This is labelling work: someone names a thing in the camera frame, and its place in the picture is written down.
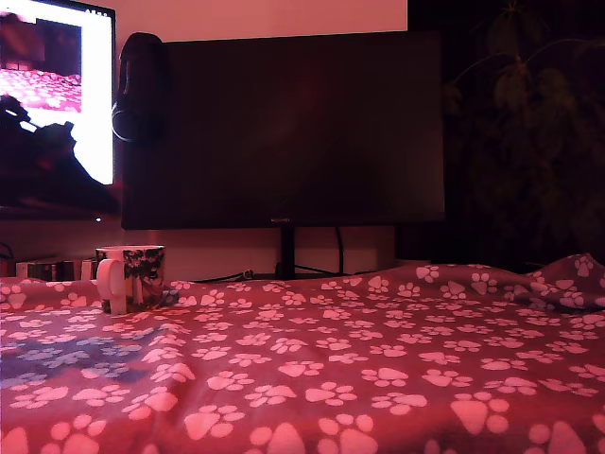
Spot bright-screen computer monitor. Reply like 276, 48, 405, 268
0, 0, 118, 222

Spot cable with white plug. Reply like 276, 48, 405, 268
193, 268, 280, 284

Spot dark Huawei computer monitor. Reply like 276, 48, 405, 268
120, 30, 446, 232

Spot leafy house plant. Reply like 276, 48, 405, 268
443, 0, 605, 271

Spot floral mug with white handle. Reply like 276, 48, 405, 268
95, 244, 166, 316

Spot black headphones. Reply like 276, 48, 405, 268
111, 31, 167, 148

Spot black monitor stand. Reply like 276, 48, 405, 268
275, 227, 354, 280

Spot paw print fleece cloth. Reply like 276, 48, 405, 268
0, 253, 605, 454

